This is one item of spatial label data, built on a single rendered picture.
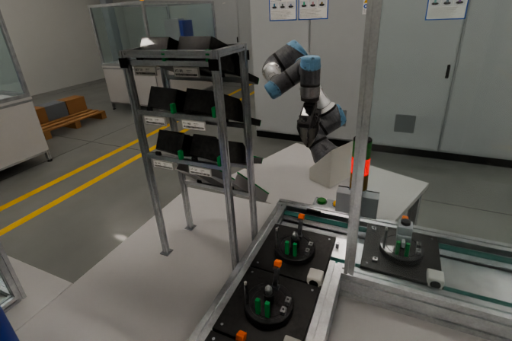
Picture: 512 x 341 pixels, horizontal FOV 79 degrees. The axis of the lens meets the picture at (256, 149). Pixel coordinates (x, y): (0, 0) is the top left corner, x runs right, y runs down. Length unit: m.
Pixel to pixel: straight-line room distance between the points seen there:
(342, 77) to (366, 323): 3.31
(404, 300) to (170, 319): 0.74
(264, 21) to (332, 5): 0.88
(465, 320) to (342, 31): 3.35
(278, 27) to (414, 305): 3.62
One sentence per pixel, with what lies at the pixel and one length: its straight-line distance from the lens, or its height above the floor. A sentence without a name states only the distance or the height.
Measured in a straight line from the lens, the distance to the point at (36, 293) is 1.47.
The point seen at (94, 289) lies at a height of 0.86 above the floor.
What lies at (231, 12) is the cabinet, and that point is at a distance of 9.10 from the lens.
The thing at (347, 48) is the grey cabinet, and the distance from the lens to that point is 4.03.
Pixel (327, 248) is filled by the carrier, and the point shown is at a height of 0.97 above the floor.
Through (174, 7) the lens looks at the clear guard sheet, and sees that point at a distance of 6.76.
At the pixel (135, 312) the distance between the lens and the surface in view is 1.23.
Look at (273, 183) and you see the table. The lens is 1.76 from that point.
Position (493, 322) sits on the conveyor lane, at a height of 0.93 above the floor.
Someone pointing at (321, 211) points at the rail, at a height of 0.96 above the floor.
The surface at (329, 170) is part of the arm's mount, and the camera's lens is 1.68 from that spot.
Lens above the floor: 1.75
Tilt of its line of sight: 24 degrees down
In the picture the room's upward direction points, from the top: 3 degrees counter-clockwise
